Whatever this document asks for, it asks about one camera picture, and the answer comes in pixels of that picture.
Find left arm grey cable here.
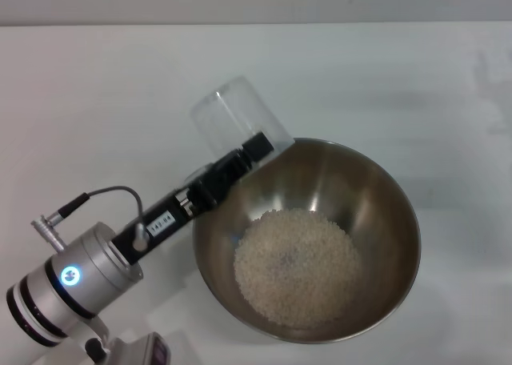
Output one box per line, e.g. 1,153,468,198
30,186,149,251

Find stainless steel mixing bowl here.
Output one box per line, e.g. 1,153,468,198
191,137,422,344

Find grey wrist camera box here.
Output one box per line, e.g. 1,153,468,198
115,331,174,365

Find clear plastic measuring cup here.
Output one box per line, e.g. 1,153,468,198
186,75,296,183

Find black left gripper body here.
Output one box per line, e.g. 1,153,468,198
111,183,202,267

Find white rice grains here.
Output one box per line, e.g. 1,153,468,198
234,208,363,326

